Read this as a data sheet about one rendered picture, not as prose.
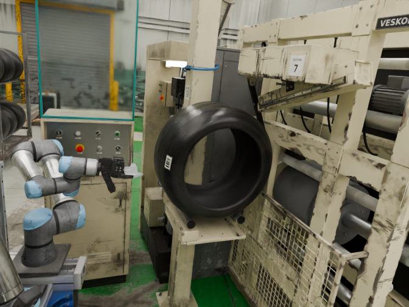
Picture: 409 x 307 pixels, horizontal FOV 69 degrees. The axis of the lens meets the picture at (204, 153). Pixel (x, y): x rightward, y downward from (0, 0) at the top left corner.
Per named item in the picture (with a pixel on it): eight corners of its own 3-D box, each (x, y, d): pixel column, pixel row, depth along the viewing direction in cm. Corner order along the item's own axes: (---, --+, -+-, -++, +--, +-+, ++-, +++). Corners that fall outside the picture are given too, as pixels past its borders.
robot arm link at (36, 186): (2, 139, 151) (28, 183, 119) (27, 137, 158) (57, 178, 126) (3, 159, 155) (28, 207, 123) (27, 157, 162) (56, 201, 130)
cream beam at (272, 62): (235, 74, 170) (238, 47, 166) (272, 78, 179) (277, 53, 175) (303, 83, 116) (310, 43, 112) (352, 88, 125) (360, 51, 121)
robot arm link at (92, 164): (85, 177, 130) (85, 171, 138) (96, 178, 132) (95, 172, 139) (87, 161, 129) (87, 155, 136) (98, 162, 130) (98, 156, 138)
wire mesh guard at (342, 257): (227, 265, 216) (240, 175, 197) (229, 265, 216) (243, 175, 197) (308, 388, 135) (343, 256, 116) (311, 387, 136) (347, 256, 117)
